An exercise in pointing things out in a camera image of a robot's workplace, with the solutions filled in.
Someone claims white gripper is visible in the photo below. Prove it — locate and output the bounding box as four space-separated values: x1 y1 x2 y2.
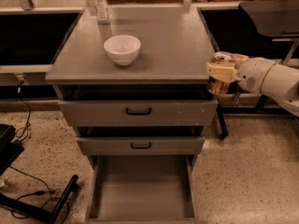
206 53 275 94

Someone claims orange soda can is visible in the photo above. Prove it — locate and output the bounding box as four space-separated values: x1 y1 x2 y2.
207 51 234 96

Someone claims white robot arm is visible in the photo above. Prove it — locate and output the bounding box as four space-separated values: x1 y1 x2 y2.
206 51 299 117

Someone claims grey drawer cabinet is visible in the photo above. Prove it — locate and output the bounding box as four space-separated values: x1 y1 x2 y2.
45 5 227 172

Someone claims grey top drawer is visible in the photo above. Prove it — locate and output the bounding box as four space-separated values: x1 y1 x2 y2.
59 101 218 127

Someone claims grey drawer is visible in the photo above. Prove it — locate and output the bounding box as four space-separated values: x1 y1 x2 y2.
59 101 218 127
85 155 206 224
77 137 205 156

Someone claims grey bottom drawer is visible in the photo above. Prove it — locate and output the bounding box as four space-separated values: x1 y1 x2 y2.
85 155 206 224

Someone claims grey middle drawer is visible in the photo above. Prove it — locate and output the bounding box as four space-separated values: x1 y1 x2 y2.
77 137 205 156

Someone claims white ceramic bowl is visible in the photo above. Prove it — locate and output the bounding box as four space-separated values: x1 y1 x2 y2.
104 35 141 65

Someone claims clear plastic water bottle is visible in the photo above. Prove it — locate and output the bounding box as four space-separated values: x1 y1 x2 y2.
93 0 109 24

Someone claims black stand base left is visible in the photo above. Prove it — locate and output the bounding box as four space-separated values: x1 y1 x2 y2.
0 124 78 224

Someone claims black cable on floor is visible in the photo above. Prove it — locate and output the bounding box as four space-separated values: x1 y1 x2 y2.
7 165 71 220

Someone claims black hanging cable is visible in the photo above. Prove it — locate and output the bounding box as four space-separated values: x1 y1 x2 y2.
14 79 33 144

